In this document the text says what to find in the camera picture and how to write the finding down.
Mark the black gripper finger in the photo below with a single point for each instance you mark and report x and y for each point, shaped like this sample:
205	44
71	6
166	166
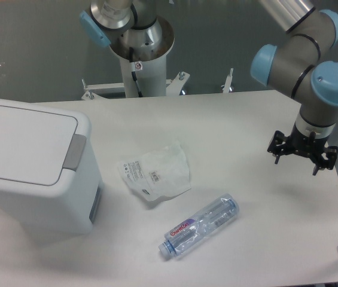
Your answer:
325	160
278	146

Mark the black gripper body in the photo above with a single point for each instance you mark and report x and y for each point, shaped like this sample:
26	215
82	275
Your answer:
299	144

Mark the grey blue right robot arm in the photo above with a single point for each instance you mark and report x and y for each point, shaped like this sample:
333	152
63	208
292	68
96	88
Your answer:
297	71

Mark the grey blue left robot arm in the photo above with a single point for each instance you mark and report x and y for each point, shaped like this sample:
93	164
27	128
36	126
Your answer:
135	33

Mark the white plastic trash can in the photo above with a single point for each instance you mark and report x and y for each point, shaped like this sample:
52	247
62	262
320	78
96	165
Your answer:
70	204

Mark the white trash can lid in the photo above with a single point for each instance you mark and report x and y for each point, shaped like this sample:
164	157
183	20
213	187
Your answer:
35	146

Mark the crumpled white paper bag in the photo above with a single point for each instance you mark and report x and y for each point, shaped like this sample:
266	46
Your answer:
162	173

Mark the clear plastic water bottle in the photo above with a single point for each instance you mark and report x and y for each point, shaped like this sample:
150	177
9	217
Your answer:
204	222

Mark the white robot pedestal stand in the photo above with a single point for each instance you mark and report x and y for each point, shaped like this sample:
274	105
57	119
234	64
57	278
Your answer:
144	71

